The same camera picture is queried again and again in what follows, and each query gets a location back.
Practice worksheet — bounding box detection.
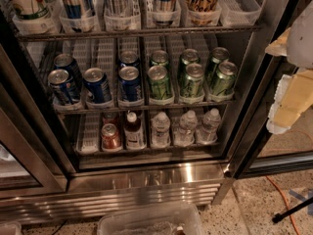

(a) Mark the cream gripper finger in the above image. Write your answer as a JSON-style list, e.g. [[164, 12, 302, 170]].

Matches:
[[265, 28, 291, 57], [266, 69, 313, 134]]

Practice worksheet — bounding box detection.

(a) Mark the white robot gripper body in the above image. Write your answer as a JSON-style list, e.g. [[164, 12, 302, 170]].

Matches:
[[287, 1, 313, 69]]

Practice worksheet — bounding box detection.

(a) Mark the gold brown tall can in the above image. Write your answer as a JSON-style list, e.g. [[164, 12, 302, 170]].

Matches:
[[185, 0, 218, 25]]

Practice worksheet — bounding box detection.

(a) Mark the clear water bottle middle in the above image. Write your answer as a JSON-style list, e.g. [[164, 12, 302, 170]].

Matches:
[[174, 110, 198, 147]]

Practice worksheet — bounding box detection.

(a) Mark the clear water bottle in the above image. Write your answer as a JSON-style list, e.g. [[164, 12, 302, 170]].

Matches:
[[174, 110, 198, 147], [152, 112, 170, 148], [196, 108, 221, 145]]

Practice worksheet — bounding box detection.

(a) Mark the blue silver energy can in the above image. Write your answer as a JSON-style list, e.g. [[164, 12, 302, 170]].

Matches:
[[153, 0, 176, 25]]

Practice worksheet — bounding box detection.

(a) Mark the blue pepsi can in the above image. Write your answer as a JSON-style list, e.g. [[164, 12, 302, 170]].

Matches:
[[48, 69, 80, 106], [54, 53, 82, 89], [118, 67, 142, 102], [118, 50, 140, 68]]

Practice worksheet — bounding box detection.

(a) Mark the stainless steel fridge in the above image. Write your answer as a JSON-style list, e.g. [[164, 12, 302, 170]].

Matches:
[[0, 0, 312, 224]]

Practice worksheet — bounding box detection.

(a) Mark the red soda can rear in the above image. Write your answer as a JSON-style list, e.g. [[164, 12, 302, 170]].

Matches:
[[103, 112, 119, 125]]

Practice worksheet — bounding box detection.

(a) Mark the red soda can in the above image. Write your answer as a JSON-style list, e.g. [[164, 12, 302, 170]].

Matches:
[[103, 112, 119, 125], [101, 123, 121, 151]]

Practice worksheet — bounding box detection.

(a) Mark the red soda can front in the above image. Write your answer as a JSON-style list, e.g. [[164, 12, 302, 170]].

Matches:
[[101, 123, 121, 151]]

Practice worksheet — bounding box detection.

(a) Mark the blue pepsi can rear left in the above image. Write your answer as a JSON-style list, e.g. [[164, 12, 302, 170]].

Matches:
[[54, 53, 82, 89]]

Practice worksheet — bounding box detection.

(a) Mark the blue pepsi can front left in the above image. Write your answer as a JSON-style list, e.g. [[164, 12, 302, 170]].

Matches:
[[48, 69, 80, 106]]

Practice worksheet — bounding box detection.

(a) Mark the white green tall can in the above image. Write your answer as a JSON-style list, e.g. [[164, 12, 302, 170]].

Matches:
[[9, 0, 51, 21]]

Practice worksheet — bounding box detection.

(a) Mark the empty white tray top right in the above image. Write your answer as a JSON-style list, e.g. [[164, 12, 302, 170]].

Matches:
[[218, 0, 261, 26]]

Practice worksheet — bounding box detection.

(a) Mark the empty white tray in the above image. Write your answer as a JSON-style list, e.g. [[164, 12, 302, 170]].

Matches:
[[218, 0, 261, 26], [75, 113, 100, 156]]

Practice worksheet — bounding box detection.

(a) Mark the clear water bottle right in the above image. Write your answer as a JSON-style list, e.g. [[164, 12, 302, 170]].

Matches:
[[196, 108, 221, 145]]

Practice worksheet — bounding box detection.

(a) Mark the black tripod leg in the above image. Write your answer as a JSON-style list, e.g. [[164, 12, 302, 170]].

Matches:
[[272, 197, 313, 223]]

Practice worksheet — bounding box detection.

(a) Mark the clear water bottle left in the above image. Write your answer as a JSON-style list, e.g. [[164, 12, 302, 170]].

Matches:
[[152, 112, 170, 148]]

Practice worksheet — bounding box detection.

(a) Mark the brown drink bottle white cap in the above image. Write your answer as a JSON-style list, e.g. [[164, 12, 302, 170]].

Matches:
[[124, 112, 145, 150]]

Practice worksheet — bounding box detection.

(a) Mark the clear plastic bin on floor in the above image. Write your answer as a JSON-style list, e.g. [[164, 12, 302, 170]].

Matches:
[[97, 203, 205, 235]]

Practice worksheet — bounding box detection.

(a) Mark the empty white tray bottom left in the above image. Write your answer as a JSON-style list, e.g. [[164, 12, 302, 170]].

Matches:
[[75, 113, 100, 156]]

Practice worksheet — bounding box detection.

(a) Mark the orange cable on floor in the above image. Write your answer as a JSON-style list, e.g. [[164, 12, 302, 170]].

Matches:
[[265, 175, 301, 235]]

